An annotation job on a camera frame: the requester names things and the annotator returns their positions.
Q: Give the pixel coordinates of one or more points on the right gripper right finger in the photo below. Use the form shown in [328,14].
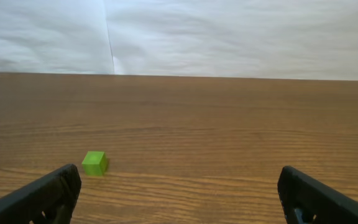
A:
[309,193]

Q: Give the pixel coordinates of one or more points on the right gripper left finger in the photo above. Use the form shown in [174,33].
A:
[47,193]

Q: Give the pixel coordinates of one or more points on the green cube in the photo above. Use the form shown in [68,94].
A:
[94,163]

